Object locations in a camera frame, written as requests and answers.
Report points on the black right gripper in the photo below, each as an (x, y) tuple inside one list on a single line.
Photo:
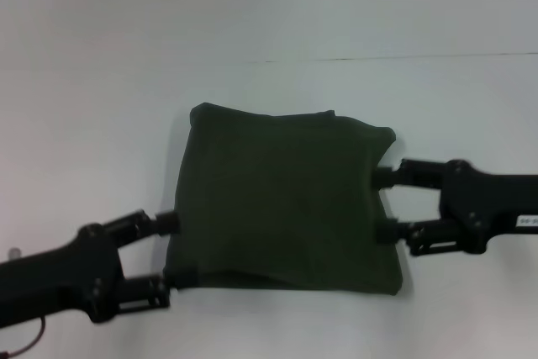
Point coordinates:
[(492, 203)]

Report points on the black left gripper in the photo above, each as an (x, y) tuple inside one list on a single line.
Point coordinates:
[(63, 279)]

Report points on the dark green shirt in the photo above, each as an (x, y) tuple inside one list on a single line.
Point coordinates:
[(286, 199)]

